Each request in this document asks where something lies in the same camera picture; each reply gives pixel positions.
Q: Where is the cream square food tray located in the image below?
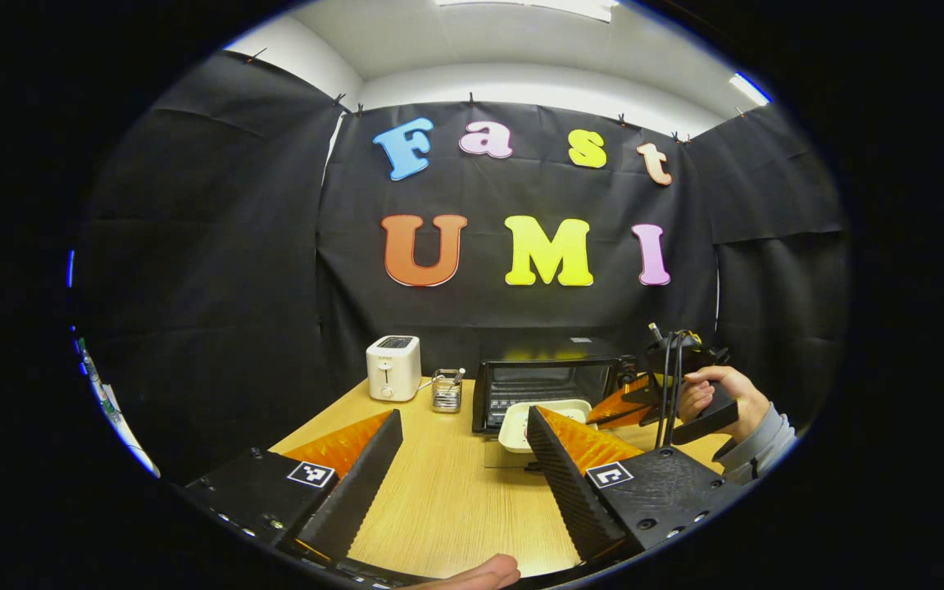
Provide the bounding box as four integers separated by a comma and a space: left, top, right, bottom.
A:
498, 399, 596, 454

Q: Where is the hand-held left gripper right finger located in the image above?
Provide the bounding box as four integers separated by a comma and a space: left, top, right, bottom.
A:
526, 405, 747, 563

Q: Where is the small wire basket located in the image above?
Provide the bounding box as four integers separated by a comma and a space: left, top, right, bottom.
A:
431, 368, 466, 413

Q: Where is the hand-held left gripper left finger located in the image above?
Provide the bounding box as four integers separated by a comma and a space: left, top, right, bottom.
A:
185, 409, 404, 566

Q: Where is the white toaster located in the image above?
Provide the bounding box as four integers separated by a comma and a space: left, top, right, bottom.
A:
365, 335, 422, 402

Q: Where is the black electric oven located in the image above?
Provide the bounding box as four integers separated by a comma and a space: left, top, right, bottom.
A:
472, 336, 641, 473

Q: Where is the black cable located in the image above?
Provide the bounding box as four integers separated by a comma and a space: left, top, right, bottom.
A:
654, 332, 686, 448

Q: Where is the ceiling light panel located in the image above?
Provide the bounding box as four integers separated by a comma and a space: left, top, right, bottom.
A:
435, 0, 614, 22

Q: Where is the black backdrop cloth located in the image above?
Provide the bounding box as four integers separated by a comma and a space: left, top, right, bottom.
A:
70, 51, 850, 484

